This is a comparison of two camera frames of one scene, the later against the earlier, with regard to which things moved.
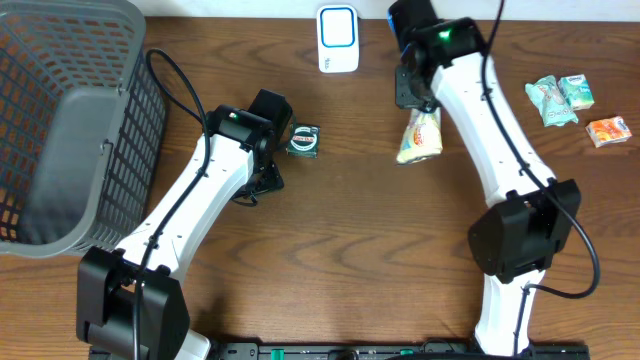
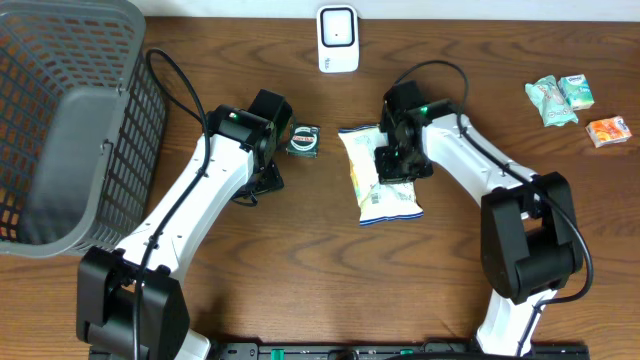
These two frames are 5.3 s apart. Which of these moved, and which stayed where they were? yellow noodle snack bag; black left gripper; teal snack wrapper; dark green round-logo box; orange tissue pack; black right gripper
Moved: black right gripper; yellow noodle snack bag
Stayed: dark green round-logo box; orange tissue pack; black left gripper; teal snack wrapper
